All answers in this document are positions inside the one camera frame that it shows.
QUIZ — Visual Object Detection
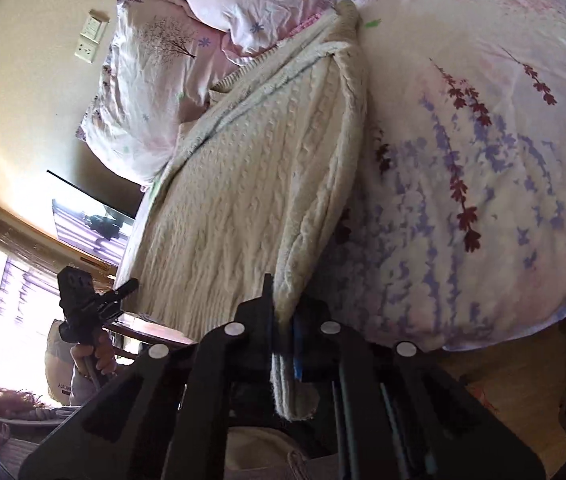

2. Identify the cream cable-knit sweater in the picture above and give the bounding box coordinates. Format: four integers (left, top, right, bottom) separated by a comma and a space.
117, 1, 367, 420

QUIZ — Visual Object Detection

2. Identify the person's left hand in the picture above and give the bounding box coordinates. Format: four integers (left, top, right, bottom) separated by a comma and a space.
70, 330, 117, 378

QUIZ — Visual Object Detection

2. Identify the dark wooden bedside table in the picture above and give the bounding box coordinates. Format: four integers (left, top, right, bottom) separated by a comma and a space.
104, 313, 194, 361

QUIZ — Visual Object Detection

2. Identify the striped purple window curtain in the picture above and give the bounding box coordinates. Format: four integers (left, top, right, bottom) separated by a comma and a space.
0, 197, 133, 322

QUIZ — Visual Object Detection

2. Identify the floral pink bed sheet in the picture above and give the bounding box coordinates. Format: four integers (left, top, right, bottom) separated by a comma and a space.
307, 0, 566, 354

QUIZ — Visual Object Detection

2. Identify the pink tree-print lower pillow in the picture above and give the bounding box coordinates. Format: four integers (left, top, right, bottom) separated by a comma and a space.
77, 0, 235, 186

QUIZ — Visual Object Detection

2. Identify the white wall switch socket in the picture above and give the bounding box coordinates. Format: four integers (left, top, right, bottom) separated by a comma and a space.
74, 10, 109, 64

